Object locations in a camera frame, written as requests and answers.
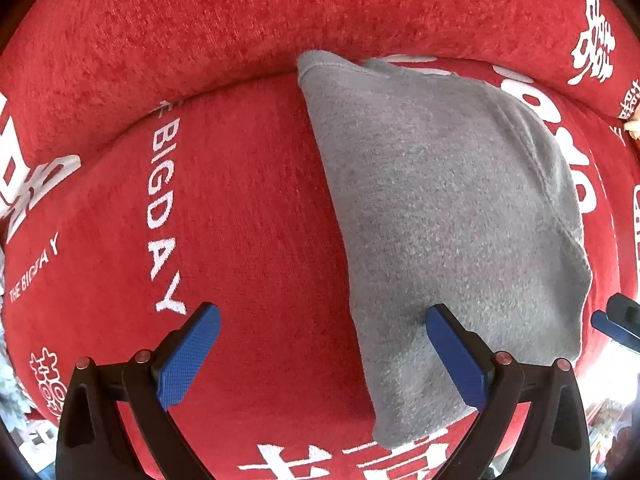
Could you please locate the grey fleece garment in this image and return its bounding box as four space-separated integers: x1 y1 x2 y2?
297 51 591 448

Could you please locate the red printed bedspread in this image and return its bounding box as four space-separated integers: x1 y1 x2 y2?
1 0 639 479

